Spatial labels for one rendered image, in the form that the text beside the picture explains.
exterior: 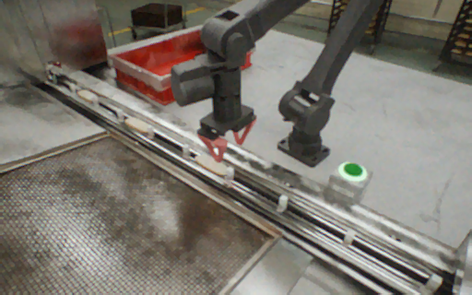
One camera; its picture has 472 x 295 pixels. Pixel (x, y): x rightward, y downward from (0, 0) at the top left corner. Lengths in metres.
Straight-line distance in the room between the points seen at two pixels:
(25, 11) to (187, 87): 0.80
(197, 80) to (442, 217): 0.58
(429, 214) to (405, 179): 0.11
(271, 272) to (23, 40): 1.04
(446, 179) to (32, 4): 1.29
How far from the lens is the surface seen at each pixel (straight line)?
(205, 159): 0.73
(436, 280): 0.61
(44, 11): 1.24
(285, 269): 0.51
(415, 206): 0.78
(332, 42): 0.73
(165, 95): 1.03
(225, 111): 0.57
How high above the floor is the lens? 1.33
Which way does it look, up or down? 36 degrees down
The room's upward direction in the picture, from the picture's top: straight up
